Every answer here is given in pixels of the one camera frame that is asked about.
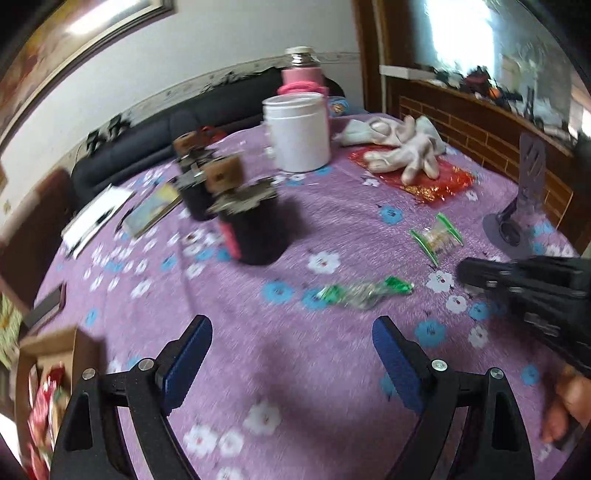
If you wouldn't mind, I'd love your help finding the white work glove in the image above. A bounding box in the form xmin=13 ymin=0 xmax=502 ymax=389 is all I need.
xmin=362 ymin=115 xmax=447 ymax=184

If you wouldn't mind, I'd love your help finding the black tin red label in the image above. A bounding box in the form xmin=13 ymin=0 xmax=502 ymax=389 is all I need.
xmin=203 ymin=154 xmax=293 ymax=267

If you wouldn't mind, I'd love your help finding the brown armchair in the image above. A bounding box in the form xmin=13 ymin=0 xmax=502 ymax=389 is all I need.
xmin=0 ymin=167 xmax=78 ymax=315

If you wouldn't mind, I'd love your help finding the thin yellow blue book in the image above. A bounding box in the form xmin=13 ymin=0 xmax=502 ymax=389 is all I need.
xmin=122 ymin=182 xmax=184 ymax=237

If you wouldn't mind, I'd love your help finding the pink thermos flask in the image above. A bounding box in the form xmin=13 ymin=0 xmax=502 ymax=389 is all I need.
xmin=278 ymin=45 xmax=330 ymax=97

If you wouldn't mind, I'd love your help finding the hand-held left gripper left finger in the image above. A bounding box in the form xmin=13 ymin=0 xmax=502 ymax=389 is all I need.
xmin=50 ymin=315 xmax=214 ymax=480

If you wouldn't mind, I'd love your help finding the green candy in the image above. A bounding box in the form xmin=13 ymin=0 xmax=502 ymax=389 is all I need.
xmin=318 ymin=275 xmax=415 ymax=311

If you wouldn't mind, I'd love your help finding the black leather sofa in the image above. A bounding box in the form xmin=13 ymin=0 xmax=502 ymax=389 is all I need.
xmin=71 ymin=65 xmax=345 ymax=200

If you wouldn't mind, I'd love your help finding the white flat box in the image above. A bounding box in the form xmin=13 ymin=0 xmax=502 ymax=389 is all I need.
xmin=379 ymin=65 xmax=428 ymax=79

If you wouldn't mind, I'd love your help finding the purple floral tablecloth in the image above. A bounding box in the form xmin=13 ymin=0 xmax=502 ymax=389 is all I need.
xmin=28 ymin=113 xmax=583 ymax=480

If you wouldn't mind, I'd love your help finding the shallow cardboard box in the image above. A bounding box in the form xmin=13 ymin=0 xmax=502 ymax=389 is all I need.
xmin=16 ymin=327 xmax=105 ymax=480

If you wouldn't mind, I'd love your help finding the large glass mirror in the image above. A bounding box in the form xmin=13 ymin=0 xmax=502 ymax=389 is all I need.
xmin=409 ymin=0 xmax=574 ymax=136

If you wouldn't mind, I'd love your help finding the small green-edged cracker packet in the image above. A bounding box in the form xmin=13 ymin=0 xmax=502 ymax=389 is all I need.
xmin=409 ymin=213 xmax=464 ymax=268

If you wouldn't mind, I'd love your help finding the red gold foil packet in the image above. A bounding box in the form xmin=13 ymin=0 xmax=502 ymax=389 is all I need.
xmin=346 ymin=147 xmax=476 ymax=205

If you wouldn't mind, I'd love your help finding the red snack packet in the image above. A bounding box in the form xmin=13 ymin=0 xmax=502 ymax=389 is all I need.
xmin=27 ymin=364 xmax=70 ymax=478

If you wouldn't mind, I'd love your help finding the grey phone stand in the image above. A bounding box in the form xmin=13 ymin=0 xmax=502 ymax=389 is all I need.
xmin=482 ymin=131 xmax=551 ymax=258

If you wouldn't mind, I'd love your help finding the white notepad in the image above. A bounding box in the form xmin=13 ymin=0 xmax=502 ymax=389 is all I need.
xmin=59 ymin=184 xmax=136 ymax=258

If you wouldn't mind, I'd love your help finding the person's right hand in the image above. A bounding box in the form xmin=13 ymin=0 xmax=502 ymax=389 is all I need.
xmin=541 ymin=362 xmax=591 ymax=445

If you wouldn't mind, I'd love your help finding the framed wall painting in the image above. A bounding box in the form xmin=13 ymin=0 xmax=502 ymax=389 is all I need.
xmin=0 ymin=0 xmax=177 ymax=145

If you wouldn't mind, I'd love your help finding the white plastic jar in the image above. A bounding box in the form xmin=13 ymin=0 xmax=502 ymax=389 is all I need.
xmin=262 ymin=92 xmax=332 ymax=173

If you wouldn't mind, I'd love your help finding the grey white glove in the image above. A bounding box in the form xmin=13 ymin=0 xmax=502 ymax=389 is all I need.
xmin=339 ymin=117 xmax=394 ymax=147

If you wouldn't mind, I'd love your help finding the brown wooden cabinet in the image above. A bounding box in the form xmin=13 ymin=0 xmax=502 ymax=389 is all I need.
xmin=379 ymin=65 xmax=583 ymax=232

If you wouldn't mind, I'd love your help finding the green patterned blanket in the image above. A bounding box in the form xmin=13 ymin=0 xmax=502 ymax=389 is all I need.
xmin=0 ymin=294 xmax=25 ymax=371

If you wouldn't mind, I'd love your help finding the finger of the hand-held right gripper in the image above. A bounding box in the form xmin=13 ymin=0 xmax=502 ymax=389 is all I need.
xmin=455 ymin=257 xmax=526 ymax=292

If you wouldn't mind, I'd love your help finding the black phone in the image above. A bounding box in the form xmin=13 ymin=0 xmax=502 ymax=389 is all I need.
xmin=25 ymin=282 xmax=68 ymax=329

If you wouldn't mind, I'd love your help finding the black tin wooden knob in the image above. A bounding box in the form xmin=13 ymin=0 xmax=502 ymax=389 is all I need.
xmin=172 ymin=131 xmax=219 ymax=222

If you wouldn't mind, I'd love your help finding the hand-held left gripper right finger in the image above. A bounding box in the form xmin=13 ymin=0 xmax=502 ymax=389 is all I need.
xmin=372 ymin=316 xmax=536 ymax=480

